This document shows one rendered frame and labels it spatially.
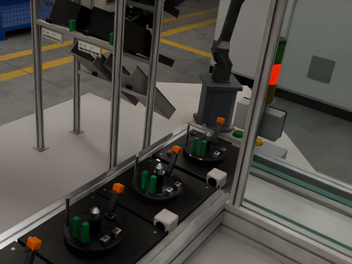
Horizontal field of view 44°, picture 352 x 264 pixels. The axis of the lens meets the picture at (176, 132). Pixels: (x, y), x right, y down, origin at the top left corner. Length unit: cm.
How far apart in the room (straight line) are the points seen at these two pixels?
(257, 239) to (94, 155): 64
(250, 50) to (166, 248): 370
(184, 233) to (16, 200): 52
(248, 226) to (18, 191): 68
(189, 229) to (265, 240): 22
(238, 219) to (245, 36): 352
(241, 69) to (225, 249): 360
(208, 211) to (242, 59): 359
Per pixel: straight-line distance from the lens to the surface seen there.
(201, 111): 176
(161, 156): 134
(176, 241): 106
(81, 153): 154
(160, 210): 112
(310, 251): 118
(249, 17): 455
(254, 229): 120
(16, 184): 141
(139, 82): 135
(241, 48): 464
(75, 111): 164
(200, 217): 114
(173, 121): 181
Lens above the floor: 167
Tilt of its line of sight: 28 degrees down
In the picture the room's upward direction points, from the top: 7 degrees clockwise
